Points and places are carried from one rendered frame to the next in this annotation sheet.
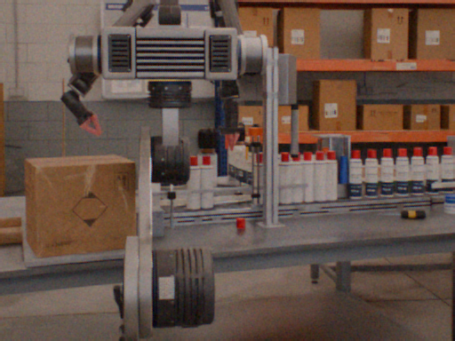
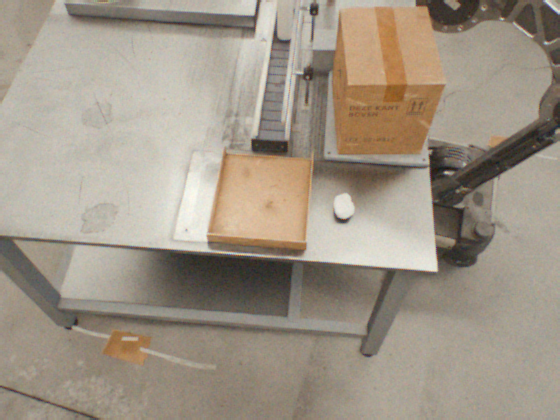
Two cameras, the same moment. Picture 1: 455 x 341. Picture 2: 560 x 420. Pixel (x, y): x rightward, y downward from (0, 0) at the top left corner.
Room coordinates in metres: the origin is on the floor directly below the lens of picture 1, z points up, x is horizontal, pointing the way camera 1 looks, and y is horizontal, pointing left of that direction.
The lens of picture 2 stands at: (1.89, 1.58, 2.01)
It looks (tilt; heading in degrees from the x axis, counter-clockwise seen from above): 57 degrees down; 293
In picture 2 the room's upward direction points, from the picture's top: straight up
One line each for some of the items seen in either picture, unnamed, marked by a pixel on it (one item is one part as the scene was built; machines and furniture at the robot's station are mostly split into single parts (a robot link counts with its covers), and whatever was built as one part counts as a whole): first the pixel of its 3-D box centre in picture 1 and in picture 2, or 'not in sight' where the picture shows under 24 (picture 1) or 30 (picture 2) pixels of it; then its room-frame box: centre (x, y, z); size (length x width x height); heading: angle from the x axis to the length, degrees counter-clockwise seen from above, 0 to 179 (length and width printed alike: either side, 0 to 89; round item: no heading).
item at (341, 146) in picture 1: (331, 165); not in sight; (2.79, -0.45, 1.01); 0.14 x 0.13 x 0.26; 108
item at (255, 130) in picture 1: (252, 165); not in sight; (2.53, -0.11, 1.05); 0.10 x 0.04 x 0.33; 18
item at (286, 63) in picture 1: (279, 79); not in sight; (2.53, -0.21, 1.38); 0.17 x 0.10 x 0.19; 163
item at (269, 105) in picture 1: (270, 136); not in sight; (2.45, -0.17, 1.16); 0.04 x 0.04 x 0.67; 18
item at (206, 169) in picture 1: (206, 181); not in sight; (2.52, 0.07, 0.98); 0.05 x 0.05 x 0.20
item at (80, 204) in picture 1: (79, 202); (381, 82); (2.07, 0.47, 0.99); 0.30 x 0.24 x 0.27; 114
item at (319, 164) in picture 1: (319, 176); not in sight; (2.67, -0.39, 0.98); 0.05 x 0.05 x 0.20
